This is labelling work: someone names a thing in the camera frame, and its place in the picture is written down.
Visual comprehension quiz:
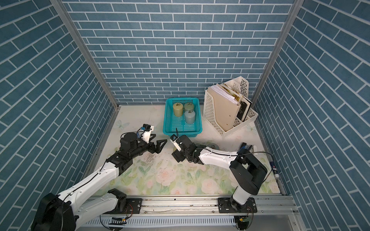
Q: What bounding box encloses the aluminium front rail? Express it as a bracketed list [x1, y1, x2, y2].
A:
[77, 194, 298, 217]

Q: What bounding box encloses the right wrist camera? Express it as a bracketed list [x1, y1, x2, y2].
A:
[170, 134, 182, 152]

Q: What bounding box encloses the right corner aluminium post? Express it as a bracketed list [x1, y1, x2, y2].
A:
[252, 0, 304, 107]

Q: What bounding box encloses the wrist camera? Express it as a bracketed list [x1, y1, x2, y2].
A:
[170, 134, 182, 152]
[138, 124, 154, 143]

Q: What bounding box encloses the right circuit board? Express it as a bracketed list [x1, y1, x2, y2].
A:
[239, 216, 252, 226]

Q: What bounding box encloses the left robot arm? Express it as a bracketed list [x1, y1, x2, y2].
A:
[31, 132, 167, 231]

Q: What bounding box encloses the beige folder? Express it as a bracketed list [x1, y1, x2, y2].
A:
[207, 85, 241, 131]

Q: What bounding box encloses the left corner aluminium post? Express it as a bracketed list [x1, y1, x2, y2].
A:
[50, 0, 119, 110]

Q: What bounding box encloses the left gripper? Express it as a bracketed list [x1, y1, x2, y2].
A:
[129, 133, 167, 159]

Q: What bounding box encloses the white perforated file holder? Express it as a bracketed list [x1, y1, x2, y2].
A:
[203, 76, 258, 138]

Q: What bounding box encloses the marker pen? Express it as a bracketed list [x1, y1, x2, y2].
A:
[270, 161, 280, 179]

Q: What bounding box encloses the yellow-green canister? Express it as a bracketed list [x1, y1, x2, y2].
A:
[172, 103, 184, 117]

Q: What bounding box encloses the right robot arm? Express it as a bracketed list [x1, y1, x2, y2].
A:
[170, 135, 267, 213]

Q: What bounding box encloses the blue-grey canister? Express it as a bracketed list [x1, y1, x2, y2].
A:
[207, 142, 220, 150]
[184, 110, 196, 124]

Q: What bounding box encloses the white slotted cable duct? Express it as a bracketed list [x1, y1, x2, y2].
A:
[83, 215, 236, 228]

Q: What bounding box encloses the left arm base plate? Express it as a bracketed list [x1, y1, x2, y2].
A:
[107, 189, 143, 215]

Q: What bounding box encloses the teal plastic basket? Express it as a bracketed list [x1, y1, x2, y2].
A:
[163, 97, 203, 137]

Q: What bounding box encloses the stack of papers and booklets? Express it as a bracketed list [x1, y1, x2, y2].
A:
[216, 83, 251, 121]

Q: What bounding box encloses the blue stapler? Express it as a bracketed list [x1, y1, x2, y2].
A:
[240, 142, 253, 151]

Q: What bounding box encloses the small white box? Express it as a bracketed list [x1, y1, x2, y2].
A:
[252, 145, 258, 153]

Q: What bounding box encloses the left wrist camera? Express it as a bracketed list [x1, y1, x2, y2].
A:
[138, 124, 154, 143]

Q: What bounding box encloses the corner aluminium post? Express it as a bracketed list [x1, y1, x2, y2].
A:
[252, 0, 304, 107]
[50, 0, 119, 110]

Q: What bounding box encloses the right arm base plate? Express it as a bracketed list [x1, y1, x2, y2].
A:
[217, 196, 257, 213]

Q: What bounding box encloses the green canister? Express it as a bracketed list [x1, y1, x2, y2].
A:
[184, 102, 195, 112]

